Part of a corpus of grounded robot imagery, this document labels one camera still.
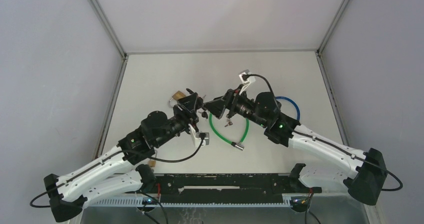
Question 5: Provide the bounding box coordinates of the yellow tag padlock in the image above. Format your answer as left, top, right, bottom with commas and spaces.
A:
200, 109, 209, 119

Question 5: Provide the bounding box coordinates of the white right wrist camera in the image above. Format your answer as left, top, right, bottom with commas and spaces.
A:
238, 69, 256, 95

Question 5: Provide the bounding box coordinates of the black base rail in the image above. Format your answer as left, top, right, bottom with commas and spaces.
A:
149, 173, 322, 205

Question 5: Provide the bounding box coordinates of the green cable lock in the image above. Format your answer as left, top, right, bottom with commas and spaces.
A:
208, 113, 250, 151

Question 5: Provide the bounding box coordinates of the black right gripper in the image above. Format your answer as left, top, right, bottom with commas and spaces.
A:
202, 84, 268, 128

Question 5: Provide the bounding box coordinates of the blue cable lock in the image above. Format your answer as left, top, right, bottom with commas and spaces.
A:
276, 96, 301, 121

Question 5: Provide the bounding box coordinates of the large brass padlock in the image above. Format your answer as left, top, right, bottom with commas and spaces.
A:
168, 91, 187, 108

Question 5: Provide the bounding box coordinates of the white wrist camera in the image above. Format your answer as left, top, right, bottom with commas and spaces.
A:
188, 124, 210, 148
238, 69, 256, 95

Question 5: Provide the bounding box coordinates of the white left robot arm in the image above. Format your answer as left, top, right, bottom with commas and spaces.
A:
43, 92, 204, 223

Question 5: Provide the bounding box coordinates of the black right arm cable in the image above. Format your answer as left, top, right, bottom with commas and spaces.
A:
243, 73, 404, 192

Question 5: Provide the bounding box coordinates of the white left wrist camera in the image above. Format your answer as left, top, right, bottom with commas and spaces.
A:
188, 124, 210, 148

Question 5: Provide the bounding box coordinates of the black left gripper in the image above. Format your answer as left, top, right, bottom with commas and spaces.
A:
154, 93, 199, 147

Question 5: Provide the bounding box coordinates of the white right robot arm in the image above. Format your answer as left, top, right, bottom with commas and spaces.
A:
203, 89, 388, 206

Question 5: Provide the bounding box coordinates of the small brass padlock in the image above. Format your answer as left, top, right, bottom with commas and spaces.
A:
147, 159, 157, 168

